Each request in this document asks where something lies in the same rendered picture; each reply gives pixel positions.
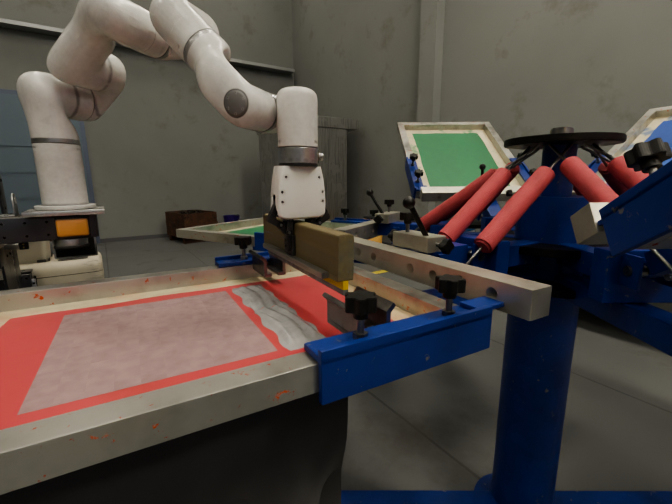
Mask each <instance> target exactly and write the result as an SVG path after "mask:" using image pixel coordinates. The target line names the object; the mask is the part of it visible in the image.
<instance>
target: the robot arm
mask: <svg viewBox="0 0 672 504"><path fill-rule="evenodd" d="M115 42H117V43H119V44H121V45H123V46H125V47H128V48H130V49H133V50H135V51H137V52H140V53H142V54H145V55H147V56H150V57H152V58H155V59H158V60H165V61H168V60H183V61H184V62H185V63H186V64H187V65H188V66H189V67H190V69H191V70H192V71H193V72H194V73H195V77H196V81H197V84H198V86H199V89H200V91H201V92H202V94H203V95H204V96H205V98H206V99H207V100H208V101H209V102H210V103H211V104H212V105H213V106H214V108H215V109H216V110H217V111H218V112H219V113H220V114H221V115H222V116H223V117H224V118H225V119H226V120H228V121H229V122H230V123H232V124H233V125H235V126H237V127H240V128H243V129H248V130H252V131H256V132H260V133H264V134H274V133H277V138H278V166H274V168H273V174H272V183H271V199H270V209H271V210H270V212H269V214H268V216H267V218H266V222H268V223H270V224H272V225H274V226H276V227H277V228H278V229H279V230H280V231H281V232H282V233H283V234H284V245H285V251H286V252H287V254H289V255H291V256H295V255H296V247H295V236H294V235H293V221H294V219H305V222H308V223H312V224H316V225H319V226H321V225H322V223H324V222H325V221H327V220H328V219H330V215H329V213H328V211H327V209H326V207H325V189H324V181H323V175H322V170H321V167H319V166H318V163H319V161H320V160H323V159H324V155H323V154H322V153H319V150H318V102H317V95H316V93H315V92H314V91H313V90H312V89H309V88H306V87H300V86H299V87H298V86H292V87H285V88H282V89H281V90H279V92H278V93H277V95H275V94H272V93H269V92H266V91H264V90H262V89H260V88H258V87H255V86H253V85H251V84H249V83H248V82H247V81H246V80H245V79H244V78H243V77H242V76H241V75H240V74H239V73H238V72H237V71H236V70H235V69H234V68H233V67H232V65H231V64H230V63H229V62H230V59H231V51H230V48H229V46H228V44H227V43H226V42H225V41H224V40H223V39H222V38H221V37H220V36H219V31H218V28H217V25H216V24H215V22H214V20H213V19H212V18H211V17H210V16H209V15H208V14H206V13H205V12H203V11H202V10H200V9H199V8H197V7H196V6H194V5H193V4H191V3H190V2H188V1H187V0H152V1H151V4H150V7H149V11H147V10H145V9H144V8H142V7H140V6H139V5H137V4H135V3H133V2H131V1H129V0H79V2H78V4H77V7H76V11H75V13H74V16H73V18H72V19H71V21H70V22H69V23H68V25H67V26H66V28H65V29H64V31H63V32H62V33H61V35H60V36H59V38H58V39H57V41H56V42H55V44H54V45H53V47H52V48H51V50H50V51H49V53H48V56H47V68H48V70H49V71H50V73H51V74H49V73H45V72H38V71H30V72H26V73H23V74H22V75H21V76H20V77H19V78H18V80H17V84H16V90H17V94H18V98H19V100H20V103H21V105H22V108H23V111H24V113H25V116H26V120H27V124H28V128H29V133H30V139H31V144H32V149H33V155H34V161H35V167H36V173H37V179H38V185H39V191H40V197H41V203H42V205H36V206H34V210H36V211H61V210H80V209H92V208H96V207H97V206H96V204H95V203H89V201H88V193H87V186H86V179H85V172H84V165H83V158H82V151H81V145H80V139H79V135H78V133H77V131H76V129H75V127H74V126H73V124H72V123H71V121H70V120H69V119H71V120H77V121H86V122H91V121H95V120H97V119H98V118H100V117H101V116H102V115H103V114H104V113H105V111H106V110H107V109H108V108H109V107H110V106H111V104H112V103H113V102H114V101H115V100H116V98H117V97H118V96H119V95H120V94H121V92H122V91H123V89H124V87H125V83H126V70H125V67H124V65H123V64H122V62H121V61H120V60H119V59H118V58H117V57H116V56H114V55H112V52H113V50H114V48H115ZM276 217H278V218H281V219H283V220H282V222H281V221H279V220H277V219H276ZM316 218H317V219H316Z"/></svg>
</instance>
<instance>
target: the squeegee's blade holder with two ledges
mask: <svg viewBox="0 0 672 504"><path fill-rule="evenodd" d="M263 248H265V249H267V250H269V251H271V252H273V253H275V254H276V255H278V256H280V257H282V258H284V259H286V260H288V261H289V262H291V263H293V264H295V265H297V266H299V267H301V268H302V269H304V270H306V271H308V272H310V273H312V274H314V275H315V276H317V277H319V278H321V279H325V278H329V272H328V271H325V270H323V269H321V268H319V267H317V266H315V265H313V264H311V263H309V262H307V261H305V260H303V259H301V258H299V257H297V256H291V255H289V254H287V252H286V251H284V250H282V249H280V248H278V247H276V246H274V245H272V244H270V243H263Z"/></svg>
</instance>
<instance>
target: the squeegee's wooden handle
mask: <svg viewBox="0 0 672 504"><path fill-rule="evenodd" d="M268 214H269V213H265V214H264V215H263V224H264V243H270V244H272V245H274V246H276V247H278V248H280V249H282V250H284V251H285V245H284V234H283V233H282V232H281V231H280V230H279V229H278V228H277V227H276V226H274V225H272V224H270V223H268V222H266V218H267V216H268ZM293 235H294V236H295V247H296V255H295V256H297V257H299V258H301V259H303V260H305V261H307V262H309V263H311V264H313V265H315V266H317V267H319V268H321V269H323V270H325V271H328V272H329V278H330V279H332V280H334V281H336V282H342V281H348V280H353V270H354V236H353V235H352V234H349V233H346V232H342V231H338V230H334V229H331V228H327V227H323V226H319V225H316V224H312V223H308V222H304V221H301V220H297V219H294V221H293Z"/></svg>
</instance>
